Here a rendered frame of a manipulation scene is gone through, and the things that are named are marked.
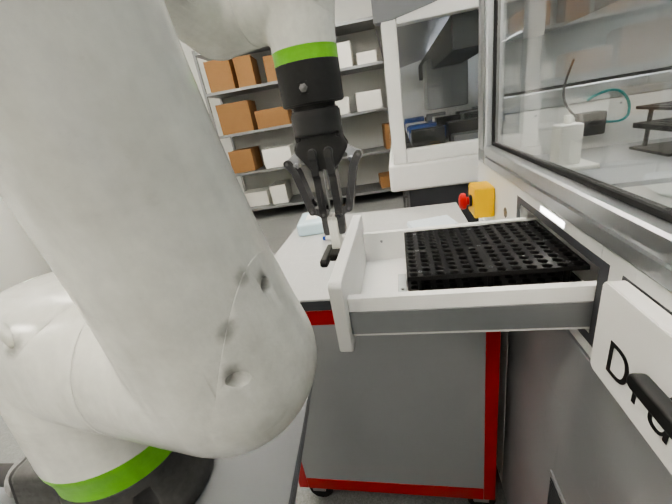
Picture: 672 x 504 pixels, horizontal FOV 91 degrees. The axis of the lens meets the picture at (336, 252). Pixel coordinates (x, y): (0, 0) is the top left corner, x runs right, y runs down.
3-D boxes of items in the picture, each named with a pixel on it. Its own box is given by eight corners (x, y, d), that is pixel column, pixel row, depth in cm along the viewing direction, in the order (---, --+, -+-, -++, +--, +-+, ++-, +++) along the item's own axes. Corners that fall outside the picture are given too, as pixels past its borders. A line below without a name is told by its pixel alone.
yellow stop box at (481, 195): (471, 219, 79) (471, 189, 76) (465, 210, 86) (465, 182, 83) (494, 217, 78) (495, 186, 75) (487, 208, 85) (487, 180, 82)
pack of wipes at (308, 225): (326, 233, 111) (323, 220, 109) (298, 237, 112) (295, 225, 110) (328, 220, 125) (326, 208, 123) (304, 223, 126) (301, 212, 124)
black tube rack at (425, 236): (410, 316, 48) (406, 277, 46) (406, 263, 64) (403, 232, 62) (583, 309, 43) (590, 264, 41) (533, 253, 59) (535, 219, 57)
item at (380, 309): (353, 337, 46) (346, 300, 44) (367, 259, 69) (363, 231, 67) (699, 327, 38) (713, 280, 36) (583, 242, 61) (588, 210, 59)
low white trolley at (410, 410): (301, 508, 105) (235, 304, 76) (334, 367, 161) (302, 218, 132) (499, 525, 93) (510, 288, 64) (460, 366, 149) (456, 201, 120)
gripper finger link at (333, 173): (326, 145, 54) (334, 144, 53) (338, 211, 58) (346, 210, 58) (321, 148, 50) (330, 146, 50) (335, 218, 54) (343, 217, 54)
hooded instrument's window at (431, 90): (391, 164, 128) (378, 27, 111) (393, 130, 289) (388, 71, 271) (760, 113, 104) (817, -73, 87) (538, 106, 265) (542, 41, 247)
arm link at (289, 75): (263, 66, 44) (331, 52, 42) (288, 73, 54) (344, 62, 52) (274, 115, 46) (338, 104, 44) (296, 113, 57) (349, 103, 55)
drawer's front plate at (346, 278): (340, 354, 46) (326, 284, 42) (360, 262, 72) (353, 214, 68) (353, 354, 45) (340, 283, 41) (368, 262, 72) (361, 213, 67)
